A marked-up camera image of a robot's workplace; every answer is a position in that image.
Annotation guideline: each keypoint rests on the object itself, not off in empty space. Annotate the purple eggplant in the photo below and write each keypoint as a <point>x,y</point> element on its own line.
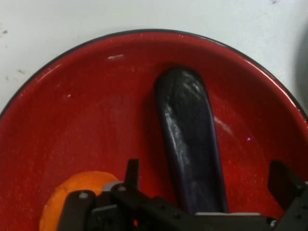
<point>190,134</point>

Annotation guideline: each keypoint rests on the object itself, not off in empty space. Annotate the orange carrot piece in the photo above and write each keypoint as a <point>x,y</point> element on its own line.
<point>72,187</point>

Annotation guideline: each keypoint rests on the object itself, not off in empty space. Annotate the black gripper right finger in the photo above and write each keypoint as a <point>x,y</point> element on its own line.
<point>288,187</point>

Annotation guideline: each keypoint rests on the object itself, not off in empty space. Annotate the red enamel plate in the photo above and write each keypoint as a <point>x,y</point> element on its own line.
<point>84,125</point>

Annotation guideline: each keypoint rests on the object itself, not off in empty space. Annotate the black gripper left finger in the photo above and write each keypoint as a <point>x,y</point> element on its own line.
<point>120,202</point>

